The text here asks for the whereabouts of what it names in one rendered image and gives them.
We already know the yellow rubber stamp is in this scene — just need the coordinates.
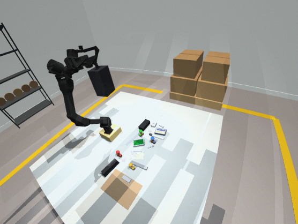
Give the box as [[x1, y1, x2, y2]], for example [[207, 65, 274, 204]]
[[129, 163, 135, 170]]

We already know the rubber stamp with blue handle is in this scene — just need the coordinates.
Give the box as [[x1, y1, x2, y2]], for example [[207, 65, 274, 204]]
[[150, 137, 156, 144]]

